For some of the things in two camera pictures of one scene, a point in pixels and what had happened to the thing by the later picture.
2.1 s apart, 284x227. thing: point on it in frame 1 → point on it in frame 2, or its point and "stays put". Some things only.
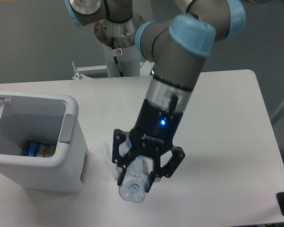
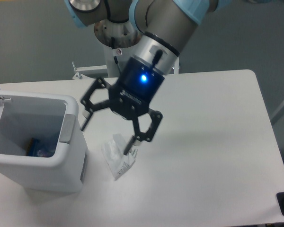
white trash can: x=16 y=118 stays put
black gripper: x=156 y=127 → x=130 y=96
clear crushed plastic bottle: x=132 y=188 → x=48 y=153
